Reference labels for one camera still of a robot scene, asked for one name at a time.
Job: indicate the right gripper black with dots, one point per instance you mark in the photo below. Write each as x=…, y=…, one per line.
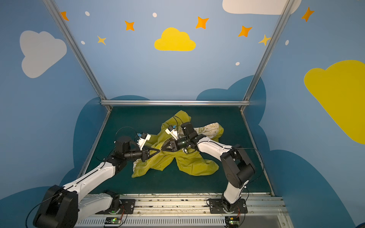
x=173, y=145

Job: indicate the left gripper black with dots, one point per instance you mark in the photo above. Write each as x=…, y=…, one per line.
x=145, y=154

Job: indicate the green jacket with printed lining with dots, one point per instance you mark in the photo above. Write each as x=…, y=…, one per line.
x=189, y=161

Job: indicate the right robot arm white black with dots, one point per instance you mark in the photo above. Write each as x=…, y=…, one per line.
x=237, y=165

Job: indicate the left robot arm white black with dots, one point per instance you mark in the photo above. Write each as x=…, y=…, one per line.
x=64, y=206

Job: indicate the left controller board green led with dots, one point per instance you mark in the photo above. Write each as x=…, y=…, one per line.
x=112, y=222

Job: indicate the right controller board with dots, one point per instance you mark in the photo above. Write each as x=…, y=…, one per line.
x=232, y=222

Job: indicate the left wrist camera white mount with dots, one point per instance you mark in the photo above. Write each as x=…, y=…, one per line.
x=142, y=139

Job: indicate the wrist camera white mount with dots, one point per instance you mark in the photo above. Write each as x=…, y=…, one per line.
x=172, y=130
x=142, y=139

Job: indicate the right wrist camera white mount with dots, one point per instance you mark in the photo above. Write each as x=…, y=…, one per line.
x=172, y=130

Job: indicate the aluminium rail base frame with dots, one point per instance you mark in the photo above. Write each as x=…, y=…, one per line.
x=190, y=210

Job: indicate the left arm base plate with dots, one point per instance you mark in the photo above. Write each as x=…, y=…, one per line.
x=122, y=206

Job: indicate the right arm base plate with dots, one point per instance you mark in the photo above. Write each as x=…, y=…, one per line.
x=221, y=206

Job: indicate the left aluminium frame post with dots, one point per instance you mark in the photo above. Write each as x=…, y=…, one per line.
x=66, y=32

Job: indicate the aluminium frame post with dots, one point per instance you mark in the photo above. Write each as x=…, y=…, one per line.
x=281, y=23
x=66, y=32

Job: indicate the right aluminium frame post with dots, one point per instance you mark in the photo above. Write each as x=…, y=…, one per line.
x=281, y=23

